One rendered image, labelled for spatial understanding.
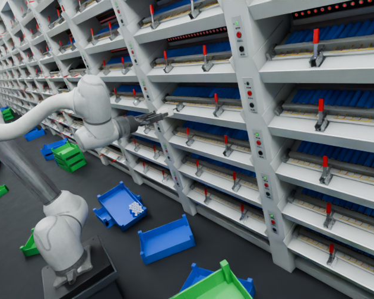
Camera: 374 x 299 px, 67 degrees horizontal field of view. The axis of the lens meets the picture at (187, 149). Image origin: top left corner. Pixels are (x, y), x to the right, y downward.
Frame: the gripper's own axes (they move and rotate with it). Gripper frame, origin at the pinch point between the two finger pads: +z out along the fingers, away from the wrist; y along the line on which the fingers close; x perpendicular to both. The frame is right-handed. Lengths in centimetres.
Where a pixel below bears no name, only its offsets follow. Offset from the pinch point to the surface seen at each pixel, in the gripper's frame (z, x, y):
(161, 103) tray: 10.1, 0.8, -17.8
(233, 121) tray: 7.1, -2.2, 36.0
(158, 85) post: 10.6, 10.5, -18.1
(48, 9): 6, 71, -158
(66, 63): 8, 28, -158
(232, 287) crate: -27, -40, 63
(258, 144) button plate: 7.4, -9.5, 47.3
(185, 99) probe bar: 11.8, 3.6, 1.5
